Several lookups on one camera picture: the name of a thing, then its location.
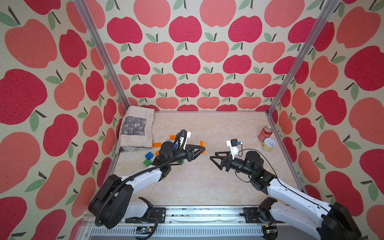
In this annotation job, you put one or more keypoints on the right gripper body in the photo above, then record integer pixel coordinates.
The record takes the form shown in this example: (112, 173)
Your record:
(236, 164)

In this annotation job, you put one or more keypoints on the dark blue lego brick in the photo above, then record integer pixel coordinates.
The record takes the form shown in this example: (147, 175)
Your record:
(149, 155)

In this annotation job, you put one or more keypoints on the frame post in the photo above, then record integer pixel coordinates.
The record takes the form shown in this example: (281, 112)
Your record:
(319, 24)
(87, 18)

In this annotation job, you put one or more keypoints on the folded beige towel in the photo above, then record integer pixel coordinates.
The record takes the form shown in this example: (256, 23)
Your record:
(135, 133)

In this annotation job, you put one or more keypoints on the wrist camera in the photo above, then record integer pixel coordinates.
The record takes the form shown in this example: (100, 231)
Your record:
(184, 136)
(234, 147)

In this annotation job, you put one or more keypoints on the left frame post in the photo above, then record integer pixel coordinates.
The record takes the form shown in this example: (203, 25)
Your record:
(87, 18)

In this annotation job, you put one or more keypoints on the yellow tin can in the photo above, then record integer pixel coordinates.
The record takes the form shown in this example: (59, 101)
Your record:
(268, 144)

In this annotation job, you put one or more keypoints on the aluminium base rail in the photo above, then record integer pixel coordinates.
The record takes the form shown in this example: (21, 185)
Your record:
(206, 223)

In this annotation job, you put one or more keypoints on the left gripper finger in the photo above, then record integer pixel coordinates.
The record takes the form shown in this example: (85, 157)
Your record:
(194, 153)
(196, 148)

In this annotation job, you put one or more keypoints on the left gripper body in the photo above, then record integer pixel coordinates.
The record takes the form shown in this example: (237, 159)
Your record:
(184, 155)

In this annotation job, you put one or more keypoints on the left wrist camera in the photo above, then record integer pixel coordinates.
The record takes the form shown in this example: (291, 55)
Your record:
(184, 136)

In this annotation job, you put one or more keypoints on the right frame post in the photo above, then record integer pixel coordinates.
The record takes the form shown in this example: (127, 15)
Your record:
(319, 24)

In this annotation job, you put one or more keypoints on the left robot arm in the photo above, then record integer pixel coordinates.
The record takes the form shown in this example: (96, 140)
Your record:
(112, 203)

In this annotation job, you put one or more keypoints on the red soda can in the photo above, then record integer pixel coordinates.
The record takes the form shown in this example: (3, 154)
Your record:
(266, 132)

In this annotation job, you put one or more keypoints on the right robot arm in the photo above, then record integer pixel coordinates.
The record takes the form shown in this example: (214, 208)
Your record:
(319, 219)

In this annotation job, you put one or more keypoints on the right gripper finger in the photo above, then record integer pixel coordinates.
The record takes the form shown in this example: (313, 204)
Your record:
(219, 161)
(225, 155)

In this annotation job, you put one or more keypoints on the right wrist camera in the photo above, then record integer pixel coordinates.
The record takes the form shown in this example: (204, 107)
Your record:
(234, 147)

